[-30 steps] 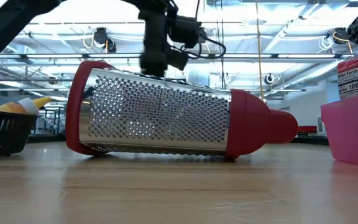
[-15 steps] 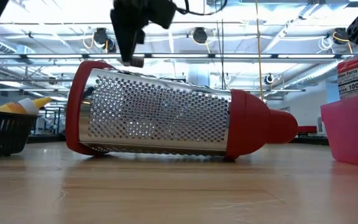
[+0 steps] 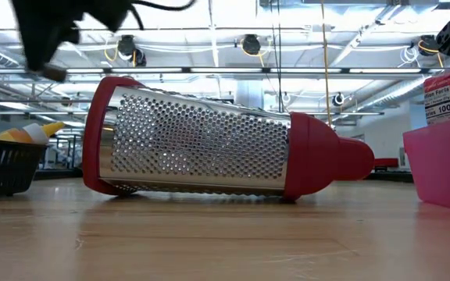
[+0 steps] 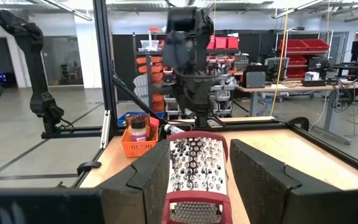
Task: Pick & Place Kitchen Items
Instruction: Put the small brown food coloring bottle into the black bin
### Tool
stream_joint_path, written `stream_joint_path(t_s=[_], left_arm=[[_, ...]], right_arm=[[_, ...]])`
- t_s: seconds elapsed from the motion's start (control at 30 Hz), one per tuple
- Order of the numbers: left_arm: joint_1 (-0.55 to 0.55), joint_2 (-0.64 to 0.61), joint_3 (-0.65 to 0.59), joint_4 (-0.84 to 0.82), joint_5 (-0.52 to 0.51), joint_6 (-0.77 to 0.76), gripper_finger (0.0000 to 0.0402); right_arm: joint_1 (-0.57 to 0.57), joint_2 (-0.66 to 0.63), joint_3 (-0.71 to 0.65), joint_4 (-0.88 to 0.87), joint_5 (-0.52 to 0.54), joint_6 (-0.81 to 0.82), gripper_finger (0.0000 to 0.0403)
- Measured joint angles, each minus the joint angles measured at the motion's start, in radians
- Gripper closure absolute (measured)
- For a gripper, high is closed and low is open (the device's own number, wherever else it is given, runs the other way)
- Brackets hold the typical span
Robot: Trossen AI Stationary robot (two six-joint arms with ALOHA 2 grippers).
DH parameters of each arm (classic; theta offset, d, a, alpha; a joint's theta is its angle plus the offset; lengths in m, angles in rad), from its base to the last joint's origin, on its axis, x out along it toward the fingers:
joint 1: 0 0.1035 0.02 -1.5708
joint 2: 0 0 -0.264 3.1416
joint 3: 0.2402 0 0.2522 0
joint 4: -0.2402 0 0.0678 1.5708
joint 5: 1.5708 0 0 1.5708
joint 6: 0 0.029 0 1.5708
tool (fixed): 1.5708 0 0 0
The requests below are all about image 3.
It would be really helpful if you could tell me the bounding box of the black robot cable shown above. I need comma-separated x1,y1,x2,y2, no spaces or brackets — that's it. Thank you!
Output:
130,0,197,12

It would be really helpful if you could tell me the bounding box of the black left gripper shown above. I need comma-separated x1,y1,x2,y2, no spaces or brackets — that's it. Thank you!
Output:
9,0,132,73

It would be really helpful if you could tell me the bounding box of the pink plastic bin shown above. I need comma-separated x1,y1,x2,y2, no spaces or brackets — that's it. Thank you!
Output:
402,112,450,214

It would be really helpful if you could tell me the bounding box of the black plastic basket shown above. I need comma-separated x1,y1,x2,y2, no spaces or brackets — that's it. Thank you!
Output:
0,134,49,201

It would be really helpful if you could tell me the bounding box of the red cereal box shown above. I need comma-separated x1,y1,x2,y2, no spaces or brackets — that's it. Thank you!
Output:
423,68,450,126

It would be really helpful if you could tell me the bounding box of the red background object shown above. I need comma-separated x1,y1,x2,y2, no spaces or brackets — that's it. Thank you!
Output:
373,157,400,169

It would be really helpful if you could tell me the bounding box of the long ceiling light strip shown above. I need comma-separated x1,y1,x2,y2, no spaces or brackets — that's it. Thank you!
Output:
0,66,450,76

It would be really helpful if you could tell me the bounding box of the red-handled steel box grater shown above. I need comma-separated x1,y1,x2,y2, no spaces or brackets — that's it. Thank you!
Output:
81,76,376,203

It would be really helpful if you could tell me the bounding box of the yellow hanging cable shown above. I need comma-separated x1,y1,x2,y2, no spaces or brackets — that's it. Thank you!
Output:
320,0,334,128

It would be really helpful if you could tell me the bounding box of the yellow-capped orange squeeze bottle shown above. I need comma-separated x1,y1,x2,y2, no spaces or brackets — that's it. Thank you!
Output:
0,121,66,146

